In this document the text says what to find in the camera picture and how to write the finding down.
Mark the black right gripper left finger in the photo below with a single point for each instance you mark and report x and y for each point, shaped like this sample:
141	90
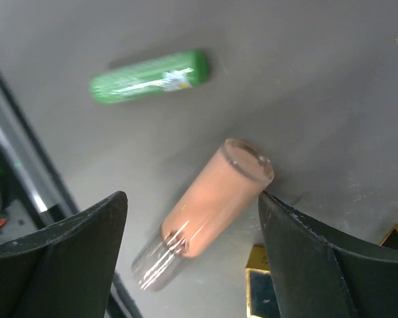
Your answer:
65	269

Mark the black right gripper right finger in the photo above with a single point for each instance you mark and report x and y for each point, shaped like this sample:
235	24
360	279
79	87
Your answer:
319	271

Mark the peach foundation tube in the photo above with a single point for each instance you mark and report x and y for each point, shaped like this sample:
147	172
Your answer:
234	176

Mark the aluminium frame rail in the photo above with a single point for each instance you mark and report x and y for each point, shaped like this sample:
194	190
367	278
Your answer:
41	190

